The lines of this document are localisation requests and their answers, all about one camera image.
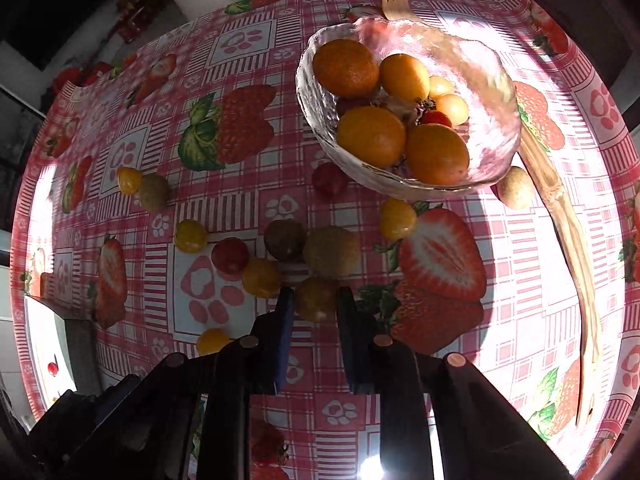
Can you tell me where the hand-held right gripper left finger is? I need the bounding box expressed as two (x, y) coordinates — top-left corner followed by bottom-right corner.
(100, 287), (297, 480)

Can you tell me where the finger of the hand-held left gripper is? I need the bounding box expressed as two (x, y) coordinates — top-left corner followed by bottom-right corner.
(30, 374), (145, 461)

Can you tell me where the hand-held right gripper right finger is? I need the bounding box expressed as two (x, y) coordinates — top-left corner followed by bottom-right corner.
(336, 287), (576, 480)

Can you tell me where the yellow cherry tomato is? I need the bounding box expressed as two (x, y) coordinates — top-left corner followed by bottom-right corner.
(242, 257), (282, 299)
(295, 278), (340, 323)
(428, 75), (456, 99)
(174, 219), (209, 254)
(435, 93), (471, 127)
(117, 167), (143, 196)
(196, 328), (232, 357)
(378, 198), (418, 241)

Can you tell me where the clear glass bowl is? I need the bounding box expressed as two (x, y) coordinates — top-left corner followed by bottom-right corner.
(296, 16), (523, 198)

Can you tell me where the white cherry print box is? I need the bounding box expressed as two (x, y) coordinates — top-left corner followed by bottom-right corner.
(22, 295), (78, 411)

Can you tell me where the large green-brown round fruit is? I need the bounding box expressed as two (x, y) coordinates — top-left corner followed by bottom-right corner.
(303, 225), (361, 280)

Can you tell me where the dark brown round fruit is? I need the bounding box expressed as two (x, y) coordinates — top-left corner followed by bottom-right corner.
(263, 219), (307, 262)

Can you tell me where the small green-brown round fruit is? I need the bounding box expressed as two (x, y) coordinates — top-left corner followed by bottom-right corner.
(137, 174), (171, 212)

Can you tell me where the pale brown round fruit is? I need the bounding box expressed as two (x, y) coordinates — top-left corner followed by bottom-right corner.
(496, 166), (537, 211)

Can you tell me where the strawberry print tablecloth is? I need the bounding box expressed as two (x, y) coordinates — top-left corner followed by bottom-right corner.
(10, 0), (640, 480)

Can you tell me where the dark orange mandarin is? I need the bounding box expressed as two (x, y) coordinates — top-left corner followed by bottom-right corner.
(312, 39), (381, 99)

